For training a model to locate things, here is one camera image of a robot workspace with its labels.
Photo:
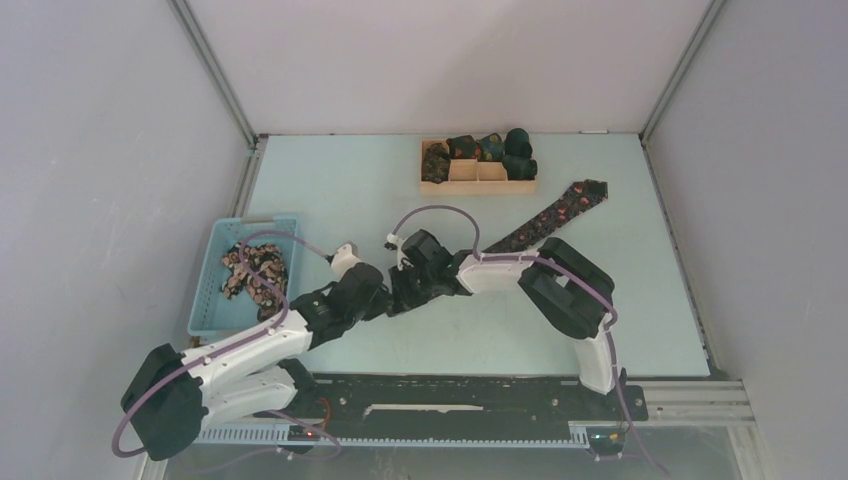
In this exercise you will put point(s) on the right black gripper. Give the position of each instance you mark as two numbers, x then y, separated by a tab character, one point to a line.
403	299

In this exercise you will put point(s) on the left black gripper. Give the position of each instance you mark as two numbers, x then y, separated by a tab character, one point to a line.
382	301

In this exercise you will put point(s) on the dark floral rose tie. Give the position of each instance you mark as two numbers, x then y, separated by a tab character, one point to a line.
580	197

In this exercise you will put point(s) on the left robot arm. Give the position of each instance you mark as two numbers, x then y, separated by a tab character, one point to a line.
174	395

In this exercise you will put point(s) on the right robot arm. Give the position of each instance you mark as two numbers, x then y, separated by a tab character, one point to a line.
571	292

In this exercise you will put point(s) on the beige floral tie in basket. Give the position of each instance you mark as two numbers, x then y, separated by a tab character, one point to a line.
261	272

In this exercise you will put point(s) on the wooden compartment box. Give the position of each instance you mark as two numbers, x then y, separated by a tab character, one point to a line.
470	177

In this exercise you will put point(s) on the dark floral rolled tie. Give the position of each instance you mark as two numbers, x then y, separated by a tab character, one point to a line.
436	164

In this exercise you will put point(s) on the black orange rolled tie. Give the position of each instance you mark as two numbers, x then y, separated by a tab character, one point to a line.
463	147

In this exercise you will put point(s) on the dark green rolled tie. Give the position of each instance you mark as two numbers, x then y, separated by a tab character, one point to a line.
517	143
519	168

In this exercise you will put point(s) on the blue patterned rolled tie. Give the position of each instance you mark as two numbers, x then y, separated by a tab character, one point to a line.
491	148

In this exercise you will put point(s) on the light blue plastic basket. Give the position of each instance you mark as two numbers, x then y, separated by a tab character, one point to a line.
213	315

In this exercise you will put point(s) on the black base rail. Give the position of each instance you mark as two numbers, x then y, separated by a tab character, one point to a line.
403	408

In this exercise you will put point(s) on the white cable duct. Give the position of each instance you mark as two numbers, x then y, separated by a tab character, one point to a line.
284	434

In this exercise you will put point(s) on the aluminium frame rail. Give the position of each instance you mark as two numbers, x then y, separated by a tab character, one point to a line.
691	403

